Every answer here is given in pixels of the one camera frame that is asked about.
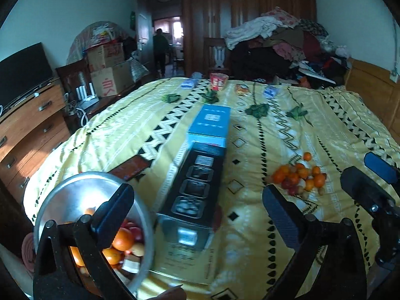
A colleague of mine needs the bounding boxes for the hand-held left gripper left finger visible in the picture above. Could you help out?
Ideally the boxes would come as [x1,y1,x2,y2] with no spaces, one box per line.
[33,183,136,300]

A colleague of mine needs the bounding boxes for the round metal bowl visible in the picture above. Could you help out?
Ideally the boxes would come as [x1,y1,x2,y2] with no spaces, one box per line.
[33,171,155,297]

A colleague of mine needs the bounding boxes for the dark brown flat case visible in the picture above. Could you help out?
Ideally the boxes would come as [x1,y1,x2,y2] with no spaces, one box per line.
[109,155,151,182]

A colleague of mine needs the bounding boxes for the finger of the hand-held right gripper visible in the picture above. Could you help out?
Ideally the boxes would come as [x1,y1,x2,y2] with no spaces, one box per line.
[364,151,400,185]
[340,166,398,214]

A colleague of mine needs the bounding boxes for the covered round tabletop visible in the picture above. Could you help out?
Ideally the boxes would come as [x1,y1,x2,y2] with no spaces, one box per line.
[67,20,136,66]

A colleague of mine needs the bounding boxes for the wooden chair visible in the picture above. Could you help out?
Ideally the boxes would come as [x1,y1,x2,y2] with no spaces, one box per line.
[203,37,232,77]

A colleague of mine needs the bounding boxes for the wooden dresser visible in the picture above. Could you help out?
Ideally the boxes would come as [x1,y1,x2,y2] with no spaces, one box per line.
[0,78,71,194]

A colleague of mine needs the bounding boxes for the pile of oranges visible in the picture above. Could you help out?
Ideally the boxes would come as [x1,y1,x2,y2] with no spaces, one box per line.
[272,151,327,193]

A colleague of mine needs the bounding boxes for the beige sugarcane piece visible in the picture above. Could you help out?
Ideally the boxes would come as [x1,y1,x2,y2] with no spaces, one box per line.
[121,254,141,274]

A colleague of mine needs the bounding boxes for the large cardboard box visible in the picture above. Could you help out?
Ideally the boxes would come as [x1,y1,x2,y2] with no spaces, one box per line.
[90,62,135,98]
[86,42,126,72]

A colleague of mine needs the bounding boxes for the black cardboard box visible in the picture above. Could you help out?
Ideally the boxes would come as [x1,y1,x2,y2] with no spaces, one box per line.
[156,140,227,252]

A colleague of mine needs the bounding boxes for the white wall cable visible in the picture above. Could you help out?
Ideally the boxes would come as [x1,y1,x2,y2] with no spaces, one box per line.
[387,6,400,76]

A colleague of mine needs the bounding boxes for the pile of brown longans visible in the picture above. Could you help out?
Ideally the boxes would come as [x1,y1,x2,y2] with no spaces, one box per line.
[294,175,327,200]

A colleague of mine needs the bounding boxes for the pile of clothes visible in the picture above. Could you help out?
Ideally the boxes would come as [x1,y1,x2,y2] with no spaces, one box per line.
[225,6,349,88]

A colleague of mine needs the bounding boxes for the blue and green cardboard box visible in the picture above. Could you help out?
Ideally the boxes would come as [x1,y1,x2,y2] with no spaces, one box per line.
[186,104,232,149]

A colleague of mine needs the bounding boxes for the yellow patterned bedsheet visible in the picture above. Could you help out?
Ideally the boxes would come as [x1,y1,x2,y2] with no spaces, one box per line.
[23,76,400,300]

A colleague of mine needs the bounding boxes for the pink round woven mat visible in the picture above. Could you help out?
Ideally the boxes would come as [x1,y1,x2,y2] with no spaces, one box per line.
[21,231,40,276]

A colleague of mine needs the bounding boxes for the dark wooden side table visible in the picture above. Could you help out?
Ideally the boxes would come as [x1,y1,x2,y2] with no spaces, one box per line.
[55,59,101,126]

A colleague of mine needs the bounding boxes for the black flat television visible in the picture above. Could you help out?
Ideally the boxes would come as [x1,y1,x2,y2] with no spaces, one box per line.
[0,42,54,108]

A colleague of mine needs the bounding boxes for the wooden headboard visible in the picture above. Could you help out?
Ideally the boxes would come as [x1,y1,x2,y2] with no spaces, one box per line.
[344,58,400,132]

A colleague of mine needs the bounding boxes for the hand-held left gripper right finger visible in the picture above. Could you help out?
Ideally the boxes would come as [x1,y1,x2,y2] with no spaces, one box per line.
[262,184,368,300]

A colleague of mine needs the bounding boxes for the wooden wardrobe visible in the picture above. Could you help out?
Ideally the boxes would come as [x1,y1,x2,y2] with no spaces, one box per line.
[181,0,316,77]

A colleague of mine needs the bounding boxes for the wooden door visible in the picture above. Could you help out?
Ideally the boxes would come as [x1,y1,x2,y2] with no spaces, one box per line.
[135,0,155,79]

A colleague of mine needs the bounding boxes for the red instant noodle cup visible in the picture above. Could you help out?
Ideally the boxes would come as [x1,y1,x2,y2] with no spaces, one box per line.
[209,72,228,92]

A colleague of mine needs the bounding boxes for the small round orange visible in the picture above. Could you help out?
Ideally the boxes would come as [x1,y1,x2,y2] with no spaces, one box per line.
[69,245,86,268]
[101,247,123,266]
[112,227,136,251]

